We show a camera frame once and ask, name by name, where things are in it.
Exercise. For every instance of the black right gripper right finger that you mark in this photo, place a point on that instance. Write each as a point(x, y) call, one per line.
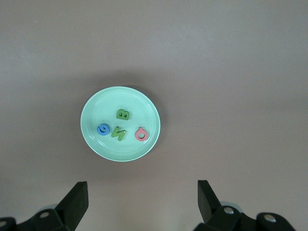
point(209, 207)

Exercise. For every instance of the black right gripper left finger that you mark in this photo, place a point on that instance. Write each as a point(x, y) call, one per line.
point(72, 204)

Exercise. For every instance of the light green plate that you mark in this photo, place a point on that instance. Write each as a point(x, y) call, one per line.
point(134, 108)

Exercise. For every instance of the green letter N block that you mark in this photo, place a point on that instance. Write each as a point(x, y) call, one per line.
point(118, 133)

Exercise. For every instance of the pink letter Q block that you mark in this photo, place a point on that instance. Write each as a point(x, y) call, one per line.
point(137, 134)

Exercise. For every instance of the green letter B block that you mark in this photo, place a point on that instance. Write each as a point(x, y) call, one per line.
point(123, 115)

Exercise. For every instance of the blue letter G block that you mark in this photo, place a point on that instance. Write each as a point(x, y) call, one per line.
point(99, 131)

